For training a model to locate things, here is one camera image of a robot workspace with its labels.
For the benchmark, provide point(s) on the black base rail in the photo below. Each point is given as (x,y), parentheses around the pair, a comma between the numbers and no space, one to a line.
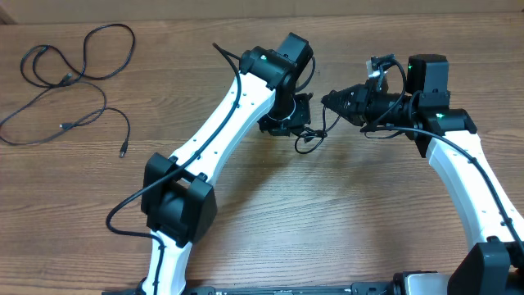
(282,290)

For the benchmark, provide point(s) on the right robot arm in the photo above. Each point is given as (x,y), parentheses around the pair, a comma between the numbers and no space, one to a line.
(448,139)

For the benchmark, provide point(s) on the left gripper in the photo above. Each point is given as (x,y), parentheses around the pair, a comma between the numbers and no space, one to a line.
(268,124)

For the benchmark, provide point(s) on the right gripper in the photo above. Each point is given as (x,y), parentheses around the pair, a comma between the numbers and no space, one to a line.
(359,97)

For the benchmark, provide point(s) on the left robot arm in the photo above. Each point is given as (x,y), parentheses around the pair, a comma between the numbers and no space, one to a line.
(179,199)

